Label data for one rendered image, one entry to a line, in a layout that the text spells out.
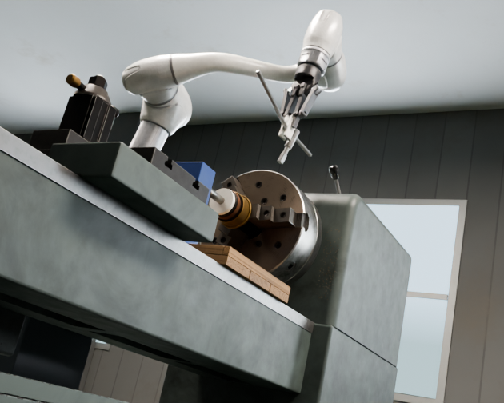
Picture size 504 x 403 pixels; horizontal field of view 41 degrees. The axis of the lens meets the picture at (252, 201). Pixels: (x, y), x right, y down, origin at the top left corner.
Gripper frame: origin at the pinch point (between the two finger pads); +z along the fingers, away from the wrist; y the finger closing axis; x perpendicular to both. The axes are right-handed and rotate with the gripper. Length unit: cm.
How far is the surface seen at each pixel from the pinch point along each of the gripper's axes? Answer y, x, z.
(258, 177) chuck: 1.5, -5.2, 19.7
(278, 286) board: 24, -9, 51
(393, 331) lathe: 14, 64, 37
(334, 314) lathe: 23, 18, 47
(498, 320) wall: -47, 285, -41
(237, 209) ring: 9.3, -15.9, 34.6
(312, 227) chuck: 17.3, 4.3, 29.1
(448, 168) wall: -99, 267, -142
